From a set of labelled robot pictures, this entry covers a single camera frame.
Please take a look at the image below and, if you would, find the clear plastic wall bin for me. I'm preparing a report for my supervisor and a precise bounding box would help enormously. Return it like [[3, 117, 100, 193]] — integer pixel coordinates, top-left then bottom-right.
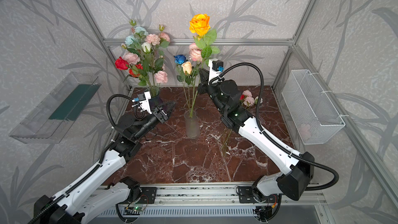
[[9, 72, 101, 144]]

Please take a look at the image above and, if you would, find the striped pink peony stem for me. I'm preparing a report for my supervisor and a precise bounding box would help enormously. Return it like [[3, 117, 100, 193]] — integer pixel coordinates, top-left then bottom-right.
[[189, 43, 202, 119]]

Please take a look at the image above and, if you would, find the orange rose stem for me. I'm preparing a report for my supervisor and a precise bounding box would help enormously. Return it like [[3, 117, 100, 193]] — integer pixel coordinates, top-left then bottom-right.
[[189, 13, 221, 119]]

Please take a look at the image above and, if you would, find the aluminium front rail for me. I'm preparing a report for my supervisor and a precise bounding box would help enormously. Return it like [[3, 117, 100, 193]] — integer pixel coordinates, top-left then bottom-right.
[[66, 183, 327, 207]]

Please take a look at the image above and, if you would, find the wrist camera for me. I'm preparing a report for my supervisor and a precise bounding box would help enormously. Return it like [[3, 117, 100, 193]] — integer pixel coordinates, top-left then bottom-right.
[[208, 58, 224, 85], [132, 91, 152, 114]]

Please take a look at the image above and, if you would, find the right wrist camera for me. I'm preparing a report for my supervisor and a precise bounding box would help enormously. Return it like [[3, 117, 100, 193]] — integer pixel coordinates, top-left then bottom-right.
[[208, 58, 224, 85]]

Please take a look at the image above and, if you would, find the white wire mesh basket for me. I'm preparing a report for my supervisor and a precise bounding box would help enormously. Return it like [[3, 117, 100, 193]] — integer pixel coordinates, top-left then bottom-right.
[[282, 69, 345, 145]]

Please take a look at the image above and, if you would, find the blue rose stem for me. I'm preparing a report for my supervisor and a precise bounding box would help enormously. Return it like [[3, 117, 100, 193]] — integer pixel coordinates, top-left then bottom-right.
[[174, 55, 189, 110]]

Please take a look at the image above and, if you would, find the light blue flower stem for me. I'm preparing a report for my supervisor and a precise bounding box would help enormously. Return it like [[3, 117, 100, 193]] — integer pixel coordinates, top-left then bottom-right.
[[122, 19, 148, 55]]

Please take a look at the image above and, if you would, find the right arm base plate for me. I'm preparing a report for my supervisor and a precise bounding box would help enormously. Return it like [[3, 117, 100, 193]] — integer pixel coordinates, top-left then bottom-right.
[[236, 186, 278, 204]]

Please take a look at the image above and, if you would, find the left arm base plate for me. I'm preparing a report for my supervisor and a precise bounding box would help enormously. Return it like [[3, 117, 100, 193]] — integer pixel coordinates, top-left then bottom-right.
[[120, 187, 157, 204]]

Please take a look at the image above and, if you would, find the purple glass vase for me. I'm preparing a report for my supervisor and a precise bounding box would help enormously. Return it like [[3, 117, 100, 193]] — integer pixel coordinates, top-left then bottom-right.
[[147, 86, 163, 109]]

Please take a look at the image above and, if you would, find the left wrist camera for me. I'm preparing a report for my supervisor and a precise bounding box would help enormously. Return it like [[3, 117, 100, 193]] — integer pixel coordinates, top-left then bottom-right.
[[132, 91, 152, 114]]

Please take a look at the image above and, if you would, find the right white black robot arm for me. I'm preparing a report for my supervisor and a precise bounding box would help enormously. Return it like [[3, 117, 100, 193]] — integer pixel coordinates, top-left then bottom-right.
[[198, 59, 340, 202]]

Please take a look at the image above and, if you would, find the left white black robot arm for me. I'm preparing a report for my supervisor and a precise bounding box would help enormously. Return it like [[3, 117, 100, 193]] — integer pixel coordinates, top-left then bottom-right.
[[30, 92, 175, 224]]

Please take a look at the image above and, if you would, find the clear frosted glass vase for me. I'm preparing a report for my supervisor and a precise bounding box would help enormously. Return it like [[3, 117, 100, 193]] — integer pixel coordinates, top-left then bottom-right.
[[184, 111, 200, 139]]

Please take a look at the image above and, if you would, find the small pink flower stem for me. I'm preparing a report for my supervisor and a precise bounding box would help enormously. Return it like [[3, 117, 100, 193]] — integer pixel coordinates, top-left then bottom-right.
[[150, 65, 169, 97]]

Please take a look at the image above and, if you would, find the red rose stem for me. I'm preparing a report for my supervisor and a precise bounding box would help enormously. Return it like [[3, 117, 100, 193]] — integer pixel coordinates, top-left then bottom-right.
[[115, 57, 133, 82], [129, 63, 150, 87]]

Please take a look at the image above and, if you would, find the mixed artificial flower pile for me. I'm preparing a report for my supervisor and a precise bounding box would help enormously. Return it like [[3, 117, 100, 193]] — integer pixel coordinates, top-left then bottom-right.
[[221, 90, 263, 157]]

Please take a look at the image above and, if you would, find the pink carnation tall stem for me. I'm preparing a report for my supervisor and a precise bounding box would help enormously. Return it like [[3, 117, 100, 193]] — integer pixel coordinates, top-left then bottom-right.
[[142, 24, 171, 72]]

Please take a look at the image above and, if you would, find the peach rose stem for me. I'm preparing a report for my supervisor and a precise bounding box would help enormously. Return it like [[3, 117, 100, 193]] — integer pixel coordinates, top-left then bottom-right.
[[181, 61, 197, 118]]

